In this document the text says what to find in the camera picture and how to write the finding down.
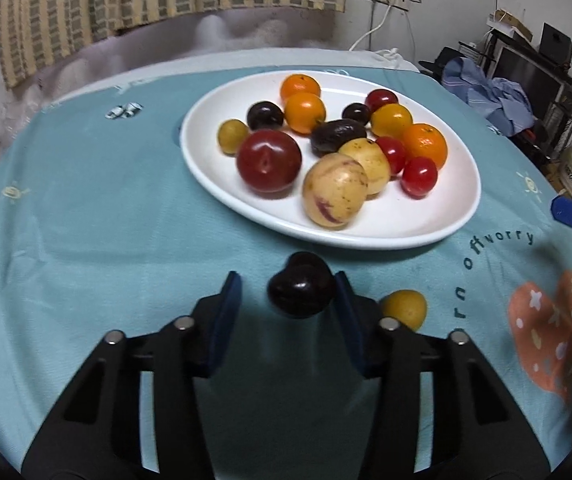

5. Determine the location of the yellow spotted fruit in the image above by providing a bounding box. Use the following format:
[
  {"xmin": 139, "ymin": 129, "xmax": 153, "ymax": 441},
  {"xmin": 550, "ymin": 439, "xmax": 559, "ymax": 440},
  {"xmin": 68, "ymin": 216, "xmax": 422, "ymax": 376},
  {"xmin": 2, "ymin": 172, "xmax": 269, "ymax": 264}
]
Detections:
[{"xmin": 337, "ymin": 137, "xmax": 391, "ymax": 196}]

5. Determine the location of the black hat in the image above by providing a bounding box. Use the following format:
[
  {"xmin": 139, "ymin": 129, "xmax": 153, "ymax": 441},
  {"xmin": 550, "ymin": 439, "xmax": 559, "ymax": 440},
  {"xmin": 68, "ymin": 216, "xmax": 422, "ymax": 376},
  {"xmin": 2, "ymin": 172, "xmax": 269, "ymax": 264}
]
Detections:
[{"xmin": 418, "ymin": 47, "xmax": 463, "ymax": 79}]

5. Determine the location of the clear plastic bag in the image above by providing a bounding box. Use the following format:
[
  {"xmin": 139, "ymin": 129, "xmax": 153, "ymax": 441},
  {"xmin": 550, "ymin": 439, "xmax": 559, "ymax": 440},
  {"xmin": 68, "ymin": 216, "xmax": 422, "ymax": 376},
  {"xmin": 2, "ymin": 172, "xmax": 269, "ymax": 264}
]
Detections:
[{"xmin": 0, "ymin": 95, "xmax": 51, "ymax": 137}]

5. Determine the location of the red cherry tomato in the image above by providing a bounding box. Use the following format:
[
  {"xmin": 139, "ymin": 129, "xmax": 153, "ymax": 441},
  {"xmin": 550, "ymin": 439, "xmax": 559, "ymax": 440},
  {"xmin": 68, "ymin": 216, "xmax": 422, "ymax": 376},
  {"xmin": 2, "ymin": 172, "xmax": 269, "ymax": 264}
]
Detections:
[
  {"xmin": 400, "ymin": 156, "xmax": 439, "ymax": 198},
  {"xmin": 375, "ymin": 136, "xmax": 407, "ymax": 176}
]

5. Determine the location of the blue clothing pile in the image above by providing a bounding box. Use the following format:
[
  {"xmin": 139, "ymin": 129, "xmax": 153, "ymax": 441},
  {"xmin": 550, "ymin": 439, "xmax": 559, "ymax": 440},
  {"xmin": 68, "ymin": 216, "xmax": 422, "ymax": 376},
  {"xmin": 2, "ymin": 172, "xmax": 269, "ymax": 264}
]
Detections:
[{"xmin": 441, "ymin": 57, "xmax": 537, "ymax": 136}]

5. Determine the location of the white sheet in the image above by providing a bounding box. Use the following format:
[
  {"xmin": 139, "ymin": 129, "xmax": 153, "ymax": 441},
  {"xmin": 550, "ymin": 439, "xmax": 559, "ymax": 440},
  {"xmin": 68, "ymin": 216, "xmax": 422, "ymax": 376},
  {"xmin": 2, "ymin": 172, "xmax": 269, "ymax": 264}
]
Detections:
[{"xmin": 30, "ymin": 46, "xmax": 419, "ymax": 111}]

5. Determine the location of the cardboard box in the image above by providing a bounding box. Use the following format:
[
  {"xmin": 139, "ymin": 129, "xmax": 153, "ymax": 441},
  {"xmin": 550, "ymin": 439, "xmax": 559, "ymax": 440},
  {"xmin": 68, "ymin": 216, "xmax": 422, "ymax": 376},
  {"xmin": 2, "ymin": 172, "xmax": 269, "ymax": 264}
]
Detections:
[{"xmin": 486, "ymin": 9, "xmax": 535, "ymax": 42}]

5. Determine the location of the black box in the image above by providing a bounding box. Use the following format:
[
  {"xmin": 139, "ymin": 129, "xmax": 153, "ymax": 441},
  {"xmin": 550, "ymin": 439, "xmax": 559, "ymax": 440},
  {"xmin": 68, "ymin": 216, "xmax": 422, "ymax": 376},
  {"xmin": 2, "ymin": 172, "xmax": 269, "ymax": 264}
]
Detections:
[{"xmin": 538, "ymin": 22, "xmax": 572, "ymax": 66}]

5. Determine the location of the dark purple passion fruit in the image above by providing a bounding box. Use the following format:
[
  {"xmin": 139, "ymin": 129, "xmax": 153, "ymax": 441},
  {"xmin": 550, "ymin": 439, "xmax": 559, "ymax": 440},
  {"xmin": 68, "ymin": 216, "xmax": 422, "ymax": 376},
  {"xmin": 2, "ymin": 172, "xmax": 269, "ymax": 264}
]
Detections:
[{"xmin": 310, "ymin": 119, "xmax": 368, "ymax": 157}]

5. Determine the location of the dark purple cherry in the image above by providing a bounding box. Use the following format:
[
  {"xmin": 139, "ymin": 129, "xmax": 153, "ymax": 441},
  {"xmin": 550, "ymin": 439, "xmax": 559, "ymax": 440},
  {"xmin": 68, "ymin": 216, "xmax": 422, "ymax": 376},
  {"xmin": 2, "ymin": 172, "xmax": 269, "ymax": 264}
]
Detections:
[{"xmin": 342, "ymin": 102, "xmax": 371, "ymax": 126}]

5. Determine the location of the white oval plate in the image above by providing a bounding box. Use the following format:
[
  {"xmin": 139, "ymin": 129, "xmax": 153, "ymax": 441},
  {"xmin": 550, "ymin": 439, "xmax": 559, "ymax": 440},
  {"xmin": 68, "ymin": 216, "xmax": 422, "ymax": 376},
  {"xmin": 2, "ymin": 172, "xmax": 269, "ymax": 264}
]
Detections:
[{"xmin": 180, "ymin": 70, "xmax": 482, "ymax": 250}]

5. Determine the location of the small orange mandarin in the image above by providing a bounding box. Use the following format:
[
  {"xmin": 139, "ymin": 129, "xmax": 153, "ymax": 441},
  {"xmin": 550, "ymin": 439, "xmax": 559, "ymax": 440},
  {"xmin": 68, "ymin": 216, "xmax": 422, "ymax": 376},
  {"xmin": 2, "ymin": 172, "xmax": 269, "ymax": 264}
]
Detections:
[{"xmin": 280, "ymin": 74, "xmax": 321, "ymax": 103}]

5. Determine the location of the small yellow-green fruit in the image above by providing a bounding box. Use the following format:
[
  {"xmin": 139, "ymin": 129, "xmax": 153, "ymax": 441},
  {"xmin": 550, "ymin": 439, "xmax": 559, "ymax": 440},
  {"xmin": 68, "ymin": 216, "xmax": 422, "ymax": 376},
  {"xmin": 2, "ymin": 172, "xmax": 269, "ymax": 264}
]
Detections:
[
  {"xmin": 380, "ymin": 290, "xmax": 427, "ymax": 332},
  {"xmin": 217, "ymin": 119, "xmax": 250, "ymax": 155}
]

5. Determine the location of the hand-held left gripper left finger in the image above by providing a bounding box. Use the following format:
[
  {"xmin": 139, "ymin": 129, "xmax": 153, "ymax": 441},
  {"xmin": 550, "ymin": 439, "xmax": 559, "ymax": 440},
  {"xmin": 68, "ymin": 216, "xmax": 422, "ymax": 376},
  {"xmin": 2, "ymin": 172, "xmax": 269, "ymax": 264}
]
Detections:
[{"xmin": 20, "ymin": 271, "xmax": 243, "ymax": 480}]

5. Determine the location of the dark purple plum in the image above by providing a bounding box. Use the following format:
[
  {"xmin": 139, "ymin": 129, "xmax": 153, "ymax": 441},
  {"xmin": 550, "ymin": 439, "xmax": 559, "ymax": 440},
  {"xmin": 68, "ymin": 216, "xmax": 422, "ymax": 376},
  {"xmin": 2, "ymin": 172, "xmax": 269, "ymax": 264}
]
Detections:
[{"xmin": 267, "ymin": 252, "xmax": 337, "ymax": 318}]

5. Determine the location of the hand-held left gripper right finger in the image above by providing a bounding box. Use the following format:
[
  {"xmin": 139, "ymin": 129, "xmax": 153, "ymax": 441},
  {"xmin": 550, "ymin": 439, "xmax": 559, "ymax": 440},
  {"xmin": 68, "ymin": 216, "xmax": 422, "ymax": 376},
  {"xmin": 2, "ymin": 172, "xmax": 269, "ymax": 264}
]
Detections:
[{"xmin": 335, "ymin": 271, "xmax": 552, "ymax": 480}]

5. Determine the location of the small dark red plum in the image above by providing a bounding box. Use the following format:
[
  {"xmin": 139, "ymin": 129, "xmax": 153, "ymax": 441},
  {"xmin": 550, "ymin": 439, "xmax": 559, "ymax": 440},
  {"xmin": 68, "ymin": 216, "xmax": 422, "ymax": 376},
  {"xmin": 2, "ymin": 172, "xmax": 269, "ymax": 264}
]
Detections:
[{"xmin": 364, "ymin": 88, "xmax": 399, "ymax": 113}]

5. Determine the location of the smooth yellow-orange fruit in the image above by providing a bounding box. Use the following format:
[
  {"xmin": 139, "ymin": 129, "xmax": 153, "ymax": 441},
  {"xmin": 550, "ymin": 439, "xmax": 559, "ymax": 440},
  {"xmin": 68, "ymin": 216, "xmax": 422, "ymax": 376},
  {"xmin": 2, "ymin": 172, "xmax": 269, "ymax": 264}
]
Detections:
[
  {"xmin": 370, "ymin": 103, "xmax": 413, "ymax": 139},
  {"xmin": 284, "ymin": 92, "xmax": 327, "ymax": 134}
]

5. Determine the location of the large red plum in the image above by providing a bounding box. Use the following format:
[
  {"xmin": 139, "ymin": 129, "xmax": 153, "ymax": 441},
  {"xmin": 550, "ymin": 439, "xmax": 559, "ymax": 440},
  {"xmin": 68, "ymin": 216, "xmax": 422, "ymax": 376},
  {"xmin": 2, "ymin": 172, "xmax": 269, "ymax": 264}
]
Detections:
[{"xmin": 236, "ymin": 129, "xmax": 303, "ymax": 196}]

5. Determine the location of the pepino melon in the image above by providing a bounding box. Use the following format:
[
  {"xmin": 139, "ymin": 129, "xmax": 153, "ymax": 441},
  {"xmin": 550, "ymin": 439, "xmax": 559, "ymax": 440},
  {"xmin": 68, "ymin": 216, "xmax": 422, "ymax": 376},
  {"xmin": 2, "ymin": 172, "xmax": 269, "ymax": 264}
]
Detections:
[{"xmin": 302, "ymin": 155, "xmax": 369, "ymax": 230}]

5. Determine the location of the checked beige curtain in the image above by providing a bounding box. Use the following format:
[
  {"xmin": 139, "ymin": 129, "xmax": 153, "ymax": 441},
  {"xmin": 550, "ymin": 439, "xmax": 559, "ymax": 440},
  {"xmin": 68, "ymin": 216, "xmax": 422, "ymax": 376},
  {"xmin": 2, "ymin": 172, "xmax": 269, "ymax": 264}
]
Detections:
[{"xmin": 0, "ymin": 0, "xmax": 351, "ymax": 90}]

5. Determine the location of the black monitor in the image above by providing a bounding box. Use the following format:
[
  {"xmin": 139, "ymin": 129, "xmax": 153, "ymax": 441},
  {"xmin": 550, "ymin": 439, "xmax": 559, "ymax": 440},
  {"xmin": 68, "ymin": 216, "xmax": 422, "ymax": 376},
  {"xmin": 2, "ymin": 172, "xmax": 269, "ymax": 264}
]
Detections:
[{"xmin": 493, "ymin": 42, "xmax": 572, "ymax": 117}]

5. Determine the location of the large orange mandarin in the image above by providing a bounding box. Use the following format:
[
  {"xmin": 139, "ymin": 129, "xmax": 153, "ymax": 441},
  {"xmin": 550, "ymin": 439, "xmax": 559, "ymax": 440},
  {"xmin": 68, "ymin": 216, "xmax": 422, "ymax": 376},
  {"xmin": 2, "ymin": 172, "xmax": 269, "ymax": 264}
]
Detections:
[{"xmin": 402, "ymin": 123, "xmax": 448, "ymax": 171}]

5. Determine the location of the white power cable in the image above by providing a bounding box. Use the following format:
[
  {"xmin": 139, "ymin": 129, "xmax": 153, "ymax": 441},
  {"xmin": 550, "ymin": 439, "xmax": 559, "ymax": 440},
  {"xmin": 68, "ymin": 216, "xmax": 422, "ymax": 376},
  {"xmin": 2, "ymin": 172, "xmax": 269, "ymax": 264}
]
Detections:
[{"xmin": 350, "ymin": 2, "xmax": 393, "ymax": 52}]

